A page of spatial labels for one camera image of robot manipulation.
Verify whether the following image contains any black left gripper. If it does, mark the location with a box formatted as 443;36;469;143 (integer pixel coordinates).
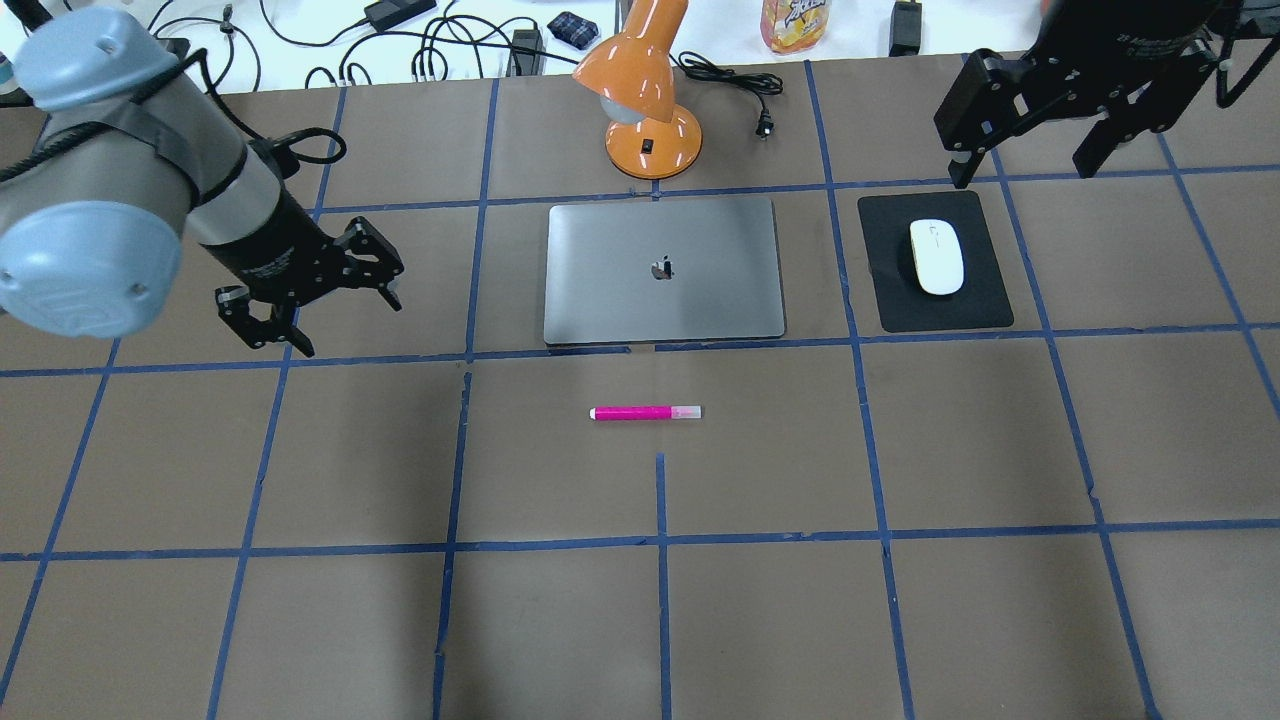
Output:
205;193;404;357

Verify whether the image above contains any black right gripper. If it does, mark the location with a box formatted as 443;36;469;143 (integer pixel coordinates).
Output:
933;1;1240;190

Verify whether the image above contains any white computer mouse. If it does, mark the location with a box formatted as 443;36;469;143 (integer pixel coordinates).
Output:
908;218;965;297

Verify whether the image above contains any pink marker pen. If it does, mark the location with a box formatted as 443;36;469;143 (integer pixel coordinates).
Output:
588;405;703;421

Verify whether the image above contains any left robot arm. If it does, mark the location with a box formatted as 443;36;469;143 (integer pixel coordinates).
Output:
1;6;404;357

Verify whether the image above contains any black mousepad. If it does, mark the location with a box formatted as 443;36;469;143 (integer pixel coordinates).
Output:
856;190;1015;334

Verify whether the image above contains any silver laptop notebook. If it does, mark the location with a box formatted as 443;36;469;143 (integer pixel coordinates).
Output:
541;196;787;346

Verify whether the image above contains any black power adapter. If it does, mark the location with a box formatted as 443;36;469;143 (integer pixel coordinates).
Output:
364;0;438;33

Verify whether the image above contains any orange desk lamp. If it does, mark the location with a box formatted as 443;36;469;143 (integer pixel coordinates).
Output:
572;1;703;181

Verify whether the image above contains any dark blue pouch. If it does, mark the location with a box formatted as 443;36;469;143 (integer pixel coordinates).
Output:
547;12;600;51

